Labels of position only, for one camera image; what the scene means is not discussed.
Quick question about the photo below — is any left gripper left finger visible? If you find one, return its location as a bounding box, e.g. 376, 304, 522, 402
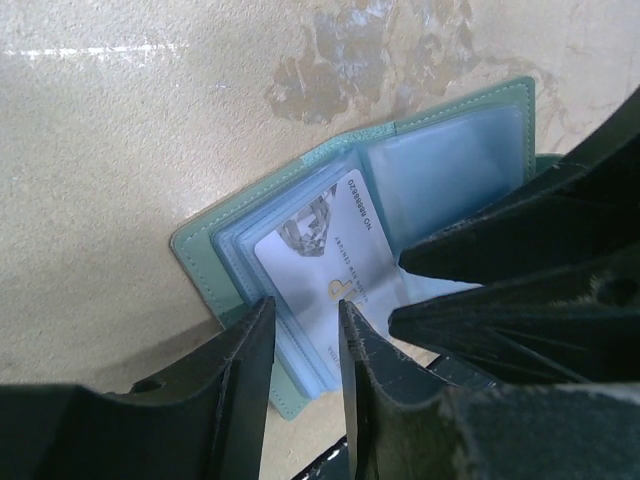
1, 298, 275, 479

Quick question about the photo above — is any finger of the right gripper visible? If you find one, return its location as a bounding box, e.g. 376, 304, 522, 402
389, 249, 639, 384
399, 93, 639, 284

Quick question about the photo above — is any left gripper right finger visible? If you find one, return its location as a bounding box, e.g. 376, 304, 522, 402
338, 302, 639, 479

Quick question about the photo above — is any white credit card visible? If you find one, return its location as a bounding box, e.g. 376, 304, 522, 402
254, 169, 408, 377

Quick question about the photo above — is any green card holder wallet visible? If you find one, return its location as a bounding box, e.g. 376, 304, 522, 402
170, 76, 550, 420

